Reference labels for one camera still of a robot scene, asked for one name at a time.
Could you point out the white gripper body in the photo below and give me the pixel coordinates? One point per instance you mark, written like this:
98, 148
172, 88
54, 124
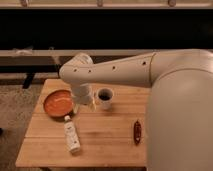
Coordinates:
82, 94

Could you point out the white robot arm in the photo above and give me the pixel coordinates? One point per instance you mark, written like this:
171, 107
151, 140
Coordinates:
179, 112

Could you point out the orange ceramic bowl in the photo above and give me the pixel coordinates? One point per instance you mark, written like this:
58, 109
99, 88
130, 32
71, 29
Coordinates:
58, 103

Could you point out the small beige sponge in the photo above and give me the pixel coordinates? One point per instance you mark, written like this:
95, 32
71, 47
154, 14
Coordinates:
93, 106

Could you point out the white cup with dark drink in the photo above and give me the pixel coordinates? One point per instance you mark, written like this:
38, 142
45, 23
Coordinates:
104, 97

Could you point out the white plastic bottle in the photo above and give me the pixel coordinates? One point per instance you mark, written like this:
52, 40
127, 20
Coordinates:
71, 135

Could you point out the wooden table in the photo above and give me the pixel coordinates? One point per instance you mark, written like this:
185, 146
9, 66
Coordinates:
106, 137

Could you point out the white horizontal rail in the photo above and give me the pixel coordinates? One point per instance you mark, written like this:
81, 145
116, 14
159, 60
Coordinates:
56, 54

